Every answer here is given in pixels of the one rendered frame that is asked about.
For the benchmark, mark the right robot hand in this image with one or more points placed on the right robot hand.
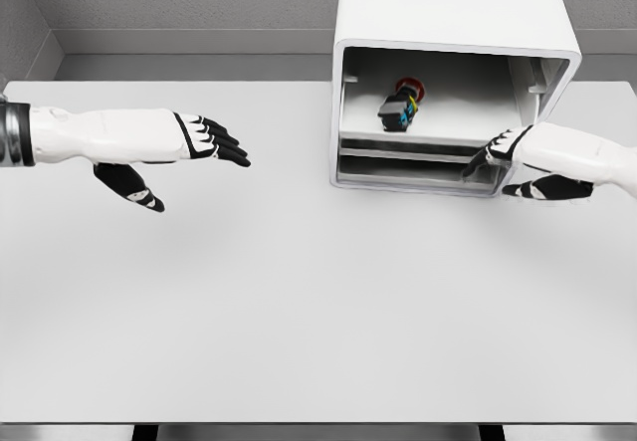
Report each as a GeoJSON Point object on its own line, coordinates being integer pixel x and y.
{"type": "Point", "coordinates": [547, 150]}

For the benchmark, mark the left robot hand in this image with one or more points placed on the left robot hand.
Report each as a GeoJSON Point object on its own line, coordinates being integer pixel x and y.
{"type": "Point", "coordinates": [149, 132]}

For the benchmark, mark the white tabletop storage cabinet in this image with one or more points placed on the white tabletop storage cabinet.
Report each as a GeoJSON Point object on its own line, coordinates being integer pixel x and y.
{"type": "Point", "coordinates": [448, 13]}

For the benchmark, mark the white cabinet drawer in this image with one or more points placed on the white cabinet drawer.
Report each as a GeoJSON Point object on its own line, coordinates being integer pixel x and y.
{"type": "Point", "coordinates": [423, 174]}
{"type": "Point", "coordinates": [438, 117]}

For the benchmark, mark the black load switch red knob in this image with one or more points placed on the black load switch red knob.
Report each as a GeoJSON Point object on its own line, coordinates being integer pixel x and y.
{"type": "Point", "coordinates": [400, 107]}

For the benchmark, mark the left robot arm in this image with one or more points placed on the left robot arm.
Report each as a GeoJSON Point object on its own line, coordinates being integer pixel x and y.
{"type": "Point", "coordinates": [50, 132]}

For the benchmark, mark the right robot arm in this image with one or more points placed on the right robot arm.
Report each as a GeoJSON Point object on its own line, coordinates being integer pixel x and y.
{"type": "Point", "coordinates": [614, 162]}

